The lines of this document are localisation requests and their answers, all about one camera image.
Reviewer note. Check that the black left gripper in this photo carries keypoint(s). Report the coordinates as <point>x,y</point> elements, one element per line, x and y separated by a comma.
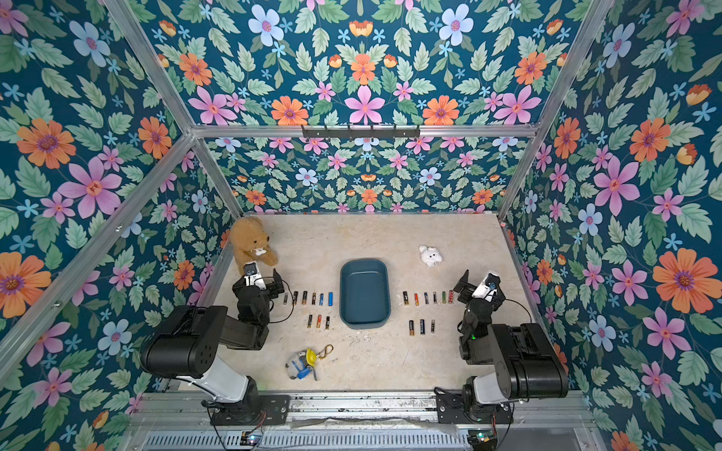
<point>271,291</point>

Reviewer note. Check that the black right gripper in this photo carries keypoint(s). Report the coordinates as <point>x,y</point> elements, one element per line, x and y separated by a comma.
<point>474,287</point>

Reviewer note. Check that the teal plastic storage box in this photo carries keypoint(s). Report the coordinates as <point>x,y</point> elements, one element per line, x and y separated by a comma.
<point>364,294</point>

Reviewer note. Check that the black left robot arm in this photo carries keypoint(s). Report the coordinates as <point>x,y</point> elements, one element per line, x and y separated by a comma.
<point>184,346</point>

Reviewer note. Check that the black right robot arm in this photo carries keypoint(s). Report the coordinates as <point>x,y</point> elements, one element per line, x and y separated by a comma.
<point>525,365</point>

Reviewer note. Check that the brown teddy bear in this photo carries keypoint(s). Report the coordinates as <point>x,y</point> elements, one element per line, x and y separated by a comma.
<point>250,242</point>

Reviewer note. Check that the white plush toy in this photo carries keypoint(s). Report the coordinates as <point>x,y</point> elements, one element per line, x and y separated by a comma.
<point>430,256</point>

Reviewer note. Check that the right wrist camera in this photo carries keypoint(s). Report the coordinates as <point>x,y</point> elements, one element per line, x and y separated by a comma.
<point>489,289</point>

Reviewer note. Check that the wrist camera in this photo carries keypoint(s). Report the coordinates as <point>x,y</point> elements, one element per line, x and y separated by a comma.
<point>253,276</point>
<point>489,289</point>

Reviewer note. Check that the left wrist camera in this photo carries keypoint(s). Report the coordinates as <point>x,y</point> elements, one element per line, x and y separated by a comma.
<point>253,276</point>

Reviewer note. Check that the keychain toy with yellow cap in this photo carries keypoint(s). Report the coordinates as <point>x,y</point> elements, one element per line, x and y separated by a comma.
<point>307,364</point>

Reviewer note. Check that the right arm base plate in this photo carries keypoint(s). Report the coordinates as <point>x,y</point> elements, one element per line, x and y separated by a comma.
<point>458,407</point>

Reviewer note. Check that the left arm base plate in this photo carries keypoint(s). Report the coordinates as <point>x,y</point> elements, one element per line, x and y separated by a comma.
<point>264,410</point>

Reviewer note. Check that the black hook rail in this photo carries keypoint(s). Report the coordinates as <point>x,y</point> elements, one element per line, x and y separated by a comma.
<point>349,132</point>

